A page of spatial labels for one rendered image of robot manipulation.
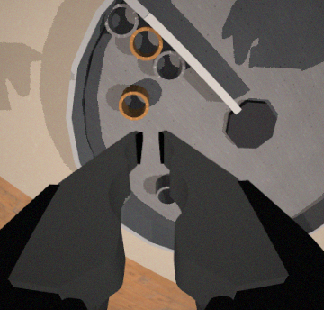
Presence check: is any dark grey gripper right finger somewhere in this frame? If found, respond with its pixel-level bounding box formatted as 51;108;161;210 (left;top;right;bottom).
158;130;324;310

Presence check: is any grey metal bushing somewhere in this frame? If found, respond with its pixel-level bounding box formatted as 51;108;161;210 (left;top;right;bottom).
104;4;140;38
156;175;176;205
153;48;185;83

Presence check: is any bronze bushing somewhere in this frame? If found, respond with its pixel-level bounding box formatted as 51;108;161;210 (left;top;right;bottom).
119;85;149;120
130;26;163;60

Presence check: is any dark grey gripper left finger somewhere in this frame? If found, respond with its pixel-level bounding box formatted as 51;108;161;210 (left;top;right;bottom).
0;131;143;310

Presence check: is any grey round turntable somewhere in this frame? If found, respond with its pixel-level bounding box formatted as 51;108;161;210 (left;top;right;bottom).
66;0;324;253

